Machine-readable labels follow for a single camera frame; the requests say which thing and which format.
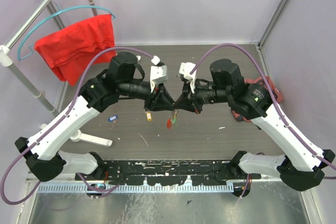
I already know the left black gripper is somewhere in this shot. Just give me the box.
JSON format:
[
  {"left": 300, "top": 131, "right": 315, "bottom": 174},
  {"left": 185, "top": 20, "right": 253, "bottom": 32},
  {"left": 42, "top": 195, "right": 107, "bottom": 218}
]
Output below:
[{"left": 119, "top": 79, "right": 176, "bottom": 112}]

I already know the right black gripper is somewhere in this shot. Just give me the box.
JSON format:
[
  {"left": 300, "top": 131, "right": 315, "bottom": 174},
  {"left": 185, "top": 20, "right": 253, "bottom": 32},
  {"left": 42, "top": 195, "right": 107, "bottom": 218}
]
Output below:
[{"left": 173, "top": 76, "right": 231, "bottom": 114}]

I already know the yellow tag key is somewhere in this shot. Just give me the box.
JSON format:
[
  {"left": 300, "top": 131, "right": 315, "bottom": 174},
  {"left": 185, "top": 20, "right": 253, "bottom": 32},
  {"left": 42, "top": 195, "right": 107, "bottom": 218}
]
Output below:
[
  {"left": 145, "top": 111, "right": 152, "bottom": 122},
  {"left": 171, "top": 112, "right": 177, "bottom": 124}
]

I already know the metal key holder red handle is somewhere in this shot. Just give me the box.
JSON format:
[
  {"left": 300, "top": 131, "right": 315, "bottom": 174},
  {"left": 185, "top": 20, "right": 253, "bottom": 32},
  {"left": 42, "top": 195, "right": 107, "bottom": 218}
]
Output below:
[{"left": 166, "top": 109, "right": 179, "bottom": 129}]

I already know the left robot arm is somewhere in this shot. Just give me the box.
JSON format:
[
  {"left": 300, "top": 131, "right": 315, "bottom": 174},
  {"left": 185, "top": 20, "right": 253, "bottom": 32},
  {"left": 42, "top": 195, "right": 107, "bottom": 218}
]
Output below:
[{"left": 15, "top": 52, "right": 174, "bottom": 182}]

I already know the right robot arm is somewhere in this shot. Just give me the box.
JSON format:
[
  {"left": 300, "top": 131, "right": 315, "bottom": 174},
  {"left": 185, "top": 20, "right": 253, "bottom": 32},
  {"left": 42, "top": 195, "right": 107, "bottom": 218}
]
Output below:
[{"left": 175, "top": 59, "right": 335, "bottom": 191}]

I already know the blue tag key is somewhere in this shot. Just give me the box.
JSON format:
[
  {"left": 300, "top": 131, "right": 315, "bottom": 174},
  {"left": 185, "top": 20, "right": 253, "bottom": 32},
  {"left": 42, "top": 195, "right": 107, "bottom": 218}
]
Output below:
[{"left": 108, "top": 115, "right": 118, "bottom": 122}]

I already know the reddish shirt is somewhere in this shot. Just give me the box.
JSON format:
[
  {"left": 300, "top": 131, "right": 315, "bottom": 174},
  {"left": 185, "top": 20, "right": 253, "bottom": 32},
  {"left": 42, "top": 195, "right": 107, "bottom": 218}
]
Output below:
[{"left": 230, "top": 75, "right": 286, "bottom": 123}]

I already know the red cloth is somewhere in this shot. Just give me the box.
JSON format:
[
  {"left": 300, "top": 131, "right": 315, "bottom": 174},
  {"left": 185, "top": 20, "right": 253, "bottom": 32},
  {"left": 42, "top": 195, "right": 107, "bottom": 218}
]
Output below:
[{"left": 34, "top": 14, "right": 115, "bottom": 86}]

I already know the teal clothes hanger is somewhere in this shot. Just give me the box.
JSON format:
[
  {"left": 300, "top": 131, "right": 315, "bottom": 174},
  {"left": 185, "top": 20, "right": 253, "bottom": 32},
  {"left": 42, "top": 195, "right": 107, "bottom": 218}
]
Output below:
[{"left": 17, "top": 5, "right": 116, "bottom": 61}]

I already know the white clothes rack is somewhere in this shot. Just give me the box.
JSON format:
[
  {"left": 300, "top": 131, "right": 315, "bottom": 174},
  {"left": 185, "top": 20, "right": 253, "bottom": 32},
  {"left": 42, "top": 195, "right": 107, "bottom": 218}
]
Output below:
[{"left": 0, "top": 0, "right": 142, "bottom": 147}]

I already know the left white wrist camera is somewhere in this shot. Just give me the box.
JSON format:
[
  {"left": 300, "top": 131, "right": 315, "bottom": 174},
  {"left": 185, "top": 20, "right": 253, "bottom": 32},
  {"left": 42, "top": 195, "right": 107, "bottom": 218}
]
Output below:
[{"left": 150, "top": 56, "right": 168, "bottom": 93}]

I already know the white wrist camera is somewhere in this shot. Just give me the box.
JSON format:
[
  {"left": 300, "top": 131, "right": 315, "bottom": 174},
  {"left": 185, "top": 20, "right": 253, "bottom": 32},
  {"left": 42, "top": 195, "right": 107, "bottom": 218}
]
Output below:
[
  {"left": 150, "top": 56, "right": 168, "bottom": 93},
  {"left": 177, "top": 62, "right": 196, "bottom": 93}
]

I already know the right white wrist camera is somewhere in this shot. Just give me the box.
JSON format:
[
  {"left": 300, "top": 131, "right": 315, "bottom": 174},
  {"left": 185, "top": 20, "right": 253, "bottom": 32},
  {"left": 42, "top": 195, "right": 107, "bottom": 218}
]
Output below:
[{"left": 177, "top": 62, "right": 196, "bottom": 93}]

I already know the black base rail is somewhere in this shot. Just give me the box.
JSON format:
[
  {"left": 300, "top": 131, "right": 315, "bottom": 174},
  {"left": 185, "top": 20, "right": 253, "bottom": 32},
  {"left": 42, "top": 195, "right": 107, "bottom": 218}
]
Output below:
[{"left": 82, "top": 160, "right": 247, "bottom": 186}]

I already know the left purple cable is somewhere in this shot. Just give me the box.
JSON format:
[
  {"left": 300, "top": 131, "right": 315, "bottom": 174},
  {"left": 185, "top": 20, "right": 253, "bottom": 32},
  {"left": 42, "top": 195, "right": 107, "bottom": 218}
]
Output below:
[{"left": 0, "top": 47, "right": 158, "bottom": 206}]

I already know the purple cable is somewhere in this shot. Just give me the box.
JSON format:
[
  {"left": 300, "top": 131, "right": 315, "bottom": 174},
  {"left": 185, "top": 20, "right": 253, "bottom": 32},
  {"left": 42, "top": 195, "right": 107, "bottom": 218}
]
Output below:
[
  {"left": 190, "top": 42, "right": 336, "bottom": 198},
  {"left": 0, "top": 47, "right": 158, "bottom": 206}
]

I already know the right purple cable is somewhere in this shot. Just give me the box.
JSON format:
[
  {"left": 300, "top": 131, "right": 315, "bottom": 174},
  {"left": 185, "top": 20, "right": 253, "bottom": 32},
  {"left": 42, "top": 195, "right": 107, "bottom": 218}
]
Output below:
[{"left": 190, "top": 42, "right": 336, "bottom": 198}]

